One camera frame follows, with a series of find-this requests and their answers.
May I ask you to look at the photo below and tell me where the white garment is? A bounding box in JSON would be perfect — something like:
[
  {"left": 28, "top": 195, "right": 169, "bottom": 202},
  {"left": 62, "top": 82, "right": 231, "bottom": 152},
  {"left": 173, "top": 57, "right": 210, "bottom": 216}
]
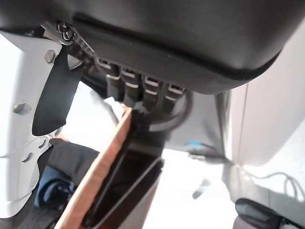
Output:
[{"left": 69, "top": 82, "right": 126, "bottom": 129}]

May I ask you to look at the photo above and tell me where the black robot right foot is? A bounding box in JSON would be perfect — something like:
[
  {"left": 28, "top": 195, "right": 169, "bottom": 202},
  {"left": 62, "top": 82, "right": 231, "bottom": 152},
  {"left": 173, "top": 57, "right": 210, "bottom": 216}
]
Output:
[{"left": 233, "top": 198, "right": 290, "bottom": 229}]

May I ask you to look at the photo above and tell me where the rectangular wicker basket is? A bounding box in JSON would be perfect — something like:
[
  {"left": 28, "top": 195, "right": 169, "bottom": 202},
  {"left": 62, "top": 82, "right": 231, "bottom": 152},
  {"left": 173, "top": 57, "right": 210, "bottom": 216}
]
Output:
[{"left": 54, "top": 104, "right": 134, "bottom": 229}]

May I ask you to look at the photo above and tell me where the blue garment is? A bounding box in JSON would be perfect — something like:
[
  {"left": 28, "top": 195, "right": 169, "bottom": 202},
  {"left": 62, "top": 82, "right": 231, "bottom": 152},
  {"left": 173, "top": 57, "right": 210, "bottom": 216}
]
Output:
[{"left": 33, "top": 166, "right": 81, "bottom": 210}]

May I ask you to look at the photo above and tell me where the white floor cable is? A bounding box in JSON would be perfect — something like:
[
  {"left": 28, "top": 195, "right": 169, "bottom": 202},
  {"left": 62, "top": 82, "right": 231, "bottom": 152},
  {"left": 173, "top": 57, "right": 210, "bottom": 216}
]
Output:
[{"left": 245, "top": 170, "right": 302, "bottom": 201}]

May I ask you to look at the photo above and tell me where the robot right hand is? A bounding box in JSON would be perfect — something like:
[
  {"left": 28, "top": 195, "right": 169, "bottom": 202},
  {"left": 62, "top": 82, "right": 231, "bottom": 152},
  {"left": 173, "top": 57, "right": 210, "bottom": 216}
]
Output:
[{"left": 0, "top": 0, "right": 305, "bottom": 219}]

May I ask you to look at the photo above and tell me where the grey platform with blue logo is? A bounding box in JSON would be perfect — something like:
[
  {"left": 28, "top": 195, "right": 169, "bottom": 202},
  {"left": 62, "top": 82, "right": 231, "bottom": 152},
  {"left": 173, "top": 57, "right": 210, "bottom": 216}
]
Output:
[{"left": 164, "top": 92, "right": 229, "bottom": 156}]

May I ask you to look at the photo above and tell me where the black garment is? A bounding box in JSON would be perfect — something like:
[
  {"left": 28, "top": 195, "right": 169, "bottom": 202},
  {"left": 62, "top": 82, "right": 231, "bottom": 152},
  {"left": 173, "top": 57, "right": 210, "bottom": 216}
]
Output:
[{"left": 39, "top": 138, "right": 102, "bottom": 191}]

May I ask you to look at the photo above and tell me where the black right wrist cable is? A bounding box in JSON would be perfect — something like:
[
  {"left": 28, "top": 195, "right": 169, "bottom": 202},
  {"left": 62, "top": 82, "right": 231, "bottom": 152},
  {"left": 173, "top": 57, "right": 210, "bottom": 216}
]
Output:
[{"left": 147, "top": 92, "right": 195, "bottom": 133}]

